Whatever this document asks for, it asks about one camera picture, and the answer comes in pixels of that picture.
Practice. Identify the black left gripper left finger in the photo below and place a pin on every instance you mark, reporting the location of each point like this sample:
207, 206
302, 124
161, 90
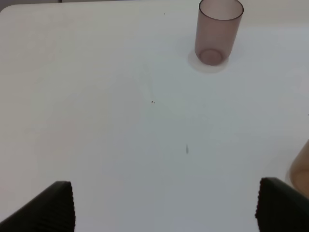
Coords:
50, 211

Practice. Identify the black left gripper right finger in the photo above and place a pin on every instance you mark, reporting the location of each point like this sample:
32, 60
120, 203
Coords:
280, 208

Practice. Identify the orange translucent cup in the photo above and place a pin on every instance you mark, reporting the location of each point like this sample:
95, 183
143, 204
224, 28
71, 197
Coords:
299, 171

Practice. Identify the pink translucent cup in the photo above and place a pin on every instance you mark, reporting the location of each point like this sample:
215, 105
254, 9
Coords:
217, 25

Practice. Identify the white round coaster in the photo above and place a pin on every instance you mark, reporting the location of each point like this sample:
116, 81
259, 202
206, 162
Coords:
197, 65

